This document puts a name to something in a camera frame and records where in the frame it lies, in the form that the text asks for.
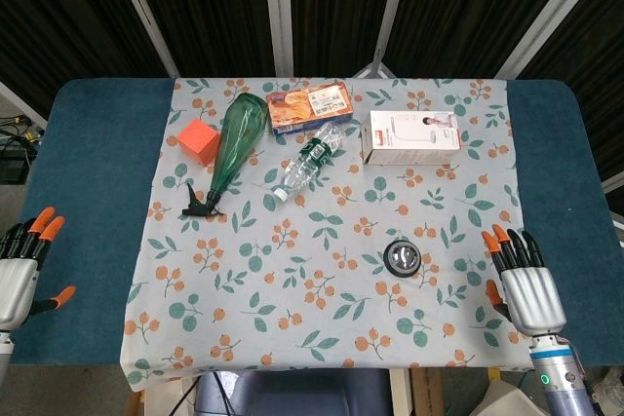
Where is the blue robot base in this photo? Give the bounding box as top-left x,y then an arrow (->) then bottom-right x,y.
195,367 -> 394,416

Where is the white desk lamp box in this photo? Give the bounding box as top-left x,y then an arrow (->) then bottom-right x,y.
361,110 -> 464,166

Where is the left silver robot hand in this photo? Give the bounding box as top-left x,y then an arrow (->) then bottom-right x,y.
0,207 -> 78,332

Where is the orange biscuit box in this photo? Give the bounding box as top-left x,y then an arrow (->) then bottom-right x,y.
265,84 -> 354,137

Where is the black folding screen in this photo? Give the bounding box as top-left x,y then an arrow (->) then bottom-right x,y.
0,0 -> 624,183

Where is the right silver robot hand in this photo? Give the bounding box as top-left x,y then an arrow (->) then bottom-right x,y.
481,224 -> 568,338

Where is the orange cube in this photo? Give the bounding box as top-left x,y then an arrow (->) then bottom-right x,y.
176,119 -> 220,167

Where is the green plastic spray bottle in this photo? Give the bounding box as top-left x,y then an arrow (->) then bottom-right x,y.
181,93 -> 273,217

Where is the floral patterned tablecloth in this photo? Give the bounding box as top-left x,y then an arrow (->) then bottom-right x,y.
119,76 -> 538,392

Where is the clear plastic water bottle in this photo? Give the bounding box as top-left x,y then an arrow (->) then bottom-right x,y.
272,122 -> 345,202

